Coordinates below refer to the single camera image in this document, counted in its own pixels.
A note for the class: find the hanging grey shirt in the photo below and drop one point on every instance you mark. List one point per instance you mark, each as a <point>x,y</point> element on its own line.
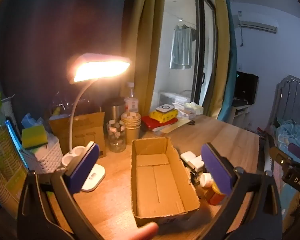
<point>181,47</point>

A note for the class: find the white grey flat device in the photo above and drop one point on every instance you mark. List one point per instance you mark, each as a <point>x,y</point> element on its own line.
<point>165,109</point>

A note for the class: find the steel thermos flask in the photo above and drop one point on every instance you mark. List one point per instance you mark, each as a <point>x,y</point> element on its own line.
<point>113,111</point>

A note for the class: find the cardboard box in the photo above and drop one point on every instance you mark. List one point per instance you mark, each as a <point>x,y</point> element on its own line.
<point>160,180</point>

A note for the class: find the brown lamp packaging box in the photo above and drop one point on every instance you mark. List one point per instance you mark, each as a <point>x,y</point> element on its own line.
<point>90,130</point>

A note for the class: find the teal curtain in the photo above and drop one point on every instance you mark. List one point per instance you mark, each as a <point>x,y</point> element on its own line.
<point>231,80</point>

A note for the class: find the white charger adapter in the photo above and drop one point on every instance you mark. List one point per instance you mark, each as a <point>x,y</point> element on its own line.
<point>197,163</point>

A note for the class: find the black sliding door frame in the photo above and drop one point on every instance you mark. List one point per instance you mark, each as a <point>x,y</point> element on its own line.
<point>200,55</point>

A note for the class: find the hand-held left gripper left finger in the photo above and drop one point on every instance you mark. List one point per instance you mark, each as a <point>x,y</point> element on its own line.
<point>86,166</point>

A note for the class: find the white pill bottle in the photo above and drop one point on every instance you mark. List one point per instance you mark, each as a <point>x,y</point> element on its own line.
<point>206,180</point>

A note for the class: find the white tissue box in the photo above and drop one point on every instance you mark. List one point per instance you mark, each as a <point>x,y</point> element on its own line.
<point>183,111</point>

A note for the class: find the white monitor stand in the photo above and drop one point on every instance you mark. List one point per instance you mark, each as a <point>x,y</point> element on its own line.
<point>240,113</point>

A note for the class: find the white woven plastic basket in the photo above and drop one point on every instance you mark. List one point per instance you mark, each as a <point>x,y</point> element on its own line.
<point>46,157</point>

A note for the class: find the clear plastic water bottle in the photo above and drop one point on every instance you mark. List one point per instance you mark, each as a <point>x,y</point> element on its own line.
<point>132,100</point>

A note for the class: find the yellow paper envelope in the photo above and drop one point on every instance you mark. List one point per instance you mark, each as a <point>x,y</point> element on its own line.
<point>176,127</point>

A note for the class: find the person's left hand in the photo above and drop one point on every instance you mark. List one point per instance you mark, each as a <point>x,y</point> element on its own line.
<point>140,233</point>

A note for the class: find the yellow curtain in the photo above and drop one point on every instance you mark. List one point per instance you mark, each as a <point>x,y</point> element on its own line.
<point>150,42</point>
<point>221,42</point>

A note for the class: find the amber jar with gold lid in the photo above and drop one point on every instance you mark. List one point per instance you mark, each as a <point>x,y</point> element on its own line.
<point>215,196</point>

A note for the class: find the white desk lamp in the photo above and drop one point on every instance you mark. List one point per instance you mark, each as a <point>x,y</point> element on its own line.
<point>100,70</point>

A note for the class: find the glass jar with stickers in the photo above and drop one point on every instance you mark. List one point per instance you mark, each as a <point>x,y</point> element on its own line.
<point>116,137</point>

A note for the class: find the white air conditioner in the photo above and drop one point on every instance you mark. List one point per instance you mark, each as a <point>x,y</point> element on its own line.
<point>257,23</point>

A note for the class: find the blue printed blanket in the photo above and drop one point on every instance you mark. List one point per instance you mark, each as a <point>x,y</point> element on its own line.
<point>291,135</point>

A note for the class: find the green printed package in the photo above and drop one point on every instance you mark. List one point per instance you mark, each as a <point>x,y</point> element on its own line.
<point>2,155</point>

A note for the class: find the yellow wet wipes packet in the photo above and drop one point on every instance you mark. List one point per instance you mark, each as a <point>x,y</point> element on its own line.
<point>165,117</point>

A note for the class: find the pale yellow tissue pack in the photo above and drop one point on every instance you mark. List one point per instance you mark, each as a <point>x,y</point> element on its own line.
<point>196,108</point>

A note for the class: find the stack of paper cups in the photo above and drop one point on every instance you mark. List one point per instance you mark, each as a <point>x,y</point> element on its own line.
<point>131,127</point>

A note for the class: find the yellow green sponge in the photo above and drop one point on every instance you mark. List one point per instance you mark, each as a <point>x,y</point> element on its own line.
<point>33,136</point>

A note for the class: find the white plastic storage crate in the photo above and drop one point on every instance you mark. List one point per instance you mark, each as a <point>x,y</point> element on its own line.
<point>172,98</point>

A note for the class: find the red flat box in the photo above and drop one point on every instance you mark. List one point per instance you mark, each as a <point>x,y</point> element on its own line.
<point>152,125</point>

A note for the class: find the blue plastic bag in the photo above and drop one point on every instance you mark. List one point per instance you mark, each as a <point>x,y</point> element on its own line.
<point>31,121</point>

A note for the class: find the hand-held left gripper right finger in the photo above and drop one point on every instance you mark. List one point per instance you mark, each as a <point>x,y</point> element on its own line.
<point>216,168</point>

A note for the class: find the black monitor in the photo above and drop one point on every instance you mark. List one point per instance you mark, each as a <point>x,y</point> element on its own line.
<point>246,87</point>

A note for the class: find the grey padded headboard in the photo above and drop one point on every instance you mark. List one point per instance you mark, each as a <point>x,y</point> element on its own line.
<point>292,97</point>

